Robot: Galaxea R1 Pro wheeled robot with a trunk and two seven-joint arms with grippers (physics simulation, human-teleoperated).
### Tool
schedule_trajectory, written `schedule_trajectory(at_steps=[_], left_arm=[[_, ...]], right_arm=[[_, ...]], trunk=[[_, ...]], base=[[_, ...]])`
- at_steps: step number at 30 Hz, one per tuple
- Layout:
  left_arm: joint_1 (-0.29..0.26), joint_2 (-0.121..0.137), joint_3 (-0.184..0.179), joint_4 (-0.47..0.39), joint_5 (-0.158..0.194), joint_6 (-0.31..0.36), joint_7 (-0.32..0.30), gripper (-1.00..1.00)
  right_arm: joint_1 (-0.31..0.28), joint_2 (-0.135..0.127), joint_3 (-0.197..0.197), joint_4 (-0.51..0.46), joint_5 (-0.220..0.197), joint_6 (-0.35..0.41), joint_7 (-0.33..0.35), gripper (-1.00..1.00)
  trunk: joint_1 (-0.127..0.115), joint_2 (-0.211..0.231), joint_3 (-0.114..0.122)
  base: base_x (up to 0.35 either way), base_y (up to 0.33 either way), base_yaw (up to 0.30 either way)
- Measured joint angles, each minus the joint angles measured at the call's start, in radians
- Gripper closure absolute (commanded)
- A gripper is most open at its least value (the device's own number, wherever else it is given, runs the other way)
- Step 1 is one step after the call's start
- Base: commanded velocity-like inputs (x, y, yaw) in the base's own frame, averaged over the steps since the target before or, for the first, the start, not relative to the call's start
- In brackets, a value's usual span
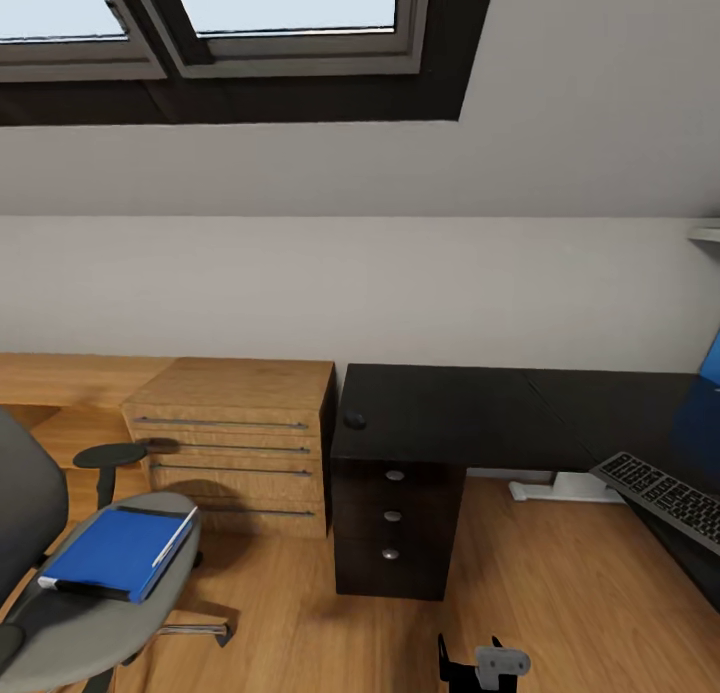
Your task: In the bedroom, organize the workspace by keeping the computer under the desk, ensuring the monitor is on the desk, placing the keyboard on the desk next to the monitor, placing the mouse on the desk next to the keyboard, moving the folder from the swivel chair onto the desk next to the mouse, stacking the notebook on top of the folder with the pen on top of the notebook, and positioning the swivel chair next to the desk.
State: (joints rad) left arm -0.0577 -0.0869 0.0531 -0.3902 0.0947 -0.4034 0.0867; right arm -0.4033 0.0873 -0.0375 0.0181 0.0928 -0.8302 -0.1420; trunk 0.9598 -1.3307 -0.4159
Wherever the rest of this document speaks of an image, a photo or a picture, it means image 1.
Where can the swivel chair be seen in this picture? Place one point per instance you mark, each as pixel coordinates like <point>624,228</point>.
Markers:
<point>50,638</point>

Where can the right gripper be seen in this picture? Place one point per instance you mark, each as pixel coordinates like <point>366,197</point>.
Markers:
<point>462,678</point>

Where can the mouse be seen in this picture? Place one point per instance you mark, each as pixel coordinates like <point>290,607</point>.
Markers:
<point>354,418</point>

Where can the keyboard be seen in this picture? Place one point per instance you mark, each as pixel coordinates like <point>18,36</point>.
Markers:
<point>676,503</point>

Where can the folder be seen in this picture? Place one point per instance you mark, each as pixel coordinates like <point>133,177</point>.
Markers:
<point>114,558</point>

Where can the desk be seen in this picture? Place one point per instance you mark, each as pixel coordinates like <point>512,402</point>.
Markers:
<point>564,421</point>

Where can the fixed window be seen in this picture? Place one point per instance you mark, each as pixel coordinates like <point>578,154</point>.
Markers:
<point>172,62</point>

